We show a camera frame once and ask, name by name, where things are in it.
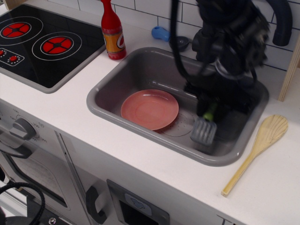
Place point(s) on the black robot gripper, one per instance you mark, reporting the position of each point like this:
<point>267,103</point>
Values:
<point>208,86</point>

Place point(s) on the green handled grey spatula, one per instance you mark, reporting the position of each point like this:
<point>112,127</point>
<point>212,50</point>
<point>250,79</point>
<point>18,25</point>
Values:
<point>204,127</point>

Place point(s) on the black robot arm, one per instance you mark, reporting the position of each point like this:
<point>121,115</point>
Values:
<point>231,43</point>

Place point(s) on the pink plate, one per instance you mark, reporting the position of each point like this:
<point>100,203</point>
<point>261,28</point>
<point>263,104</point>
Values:
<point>152,109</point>

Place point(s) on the grey sink basin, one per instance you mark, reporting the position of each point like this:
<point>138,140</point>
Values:
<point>153,68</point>

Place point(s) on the wooden spoon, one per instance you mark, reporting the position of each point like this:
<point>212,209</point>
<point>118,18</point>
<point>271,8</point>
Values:
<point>270,131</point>

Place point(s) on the wooden shelf side panel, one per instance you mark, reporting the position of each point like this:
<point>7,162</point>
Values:
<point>293,65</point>

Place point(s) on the red orange sauce bottle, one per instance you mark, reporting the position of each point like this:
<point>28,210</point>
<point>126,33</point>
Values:
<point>113,33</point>

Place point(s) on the black toy stovetop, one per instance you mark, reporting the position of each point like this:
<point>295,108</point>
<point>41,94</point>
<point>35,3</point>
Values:
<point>45,50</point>

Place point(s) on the grey oven knob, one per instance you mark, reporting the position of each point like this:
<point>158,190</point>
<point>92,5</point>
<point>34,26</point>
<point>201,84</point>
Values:
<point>22,129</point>

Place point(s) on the blue handled dark ladle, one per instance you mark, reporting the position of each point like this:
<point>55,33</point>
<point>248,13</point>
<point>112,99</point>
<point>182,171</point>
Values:
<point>159,32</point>

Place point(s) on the black cabinet door handle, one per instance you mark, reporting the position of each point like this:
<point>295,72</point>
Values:
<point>90,197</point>

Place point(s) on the grey oven door handle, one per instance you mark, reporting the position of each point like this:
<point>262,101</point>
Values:
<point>14,146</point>

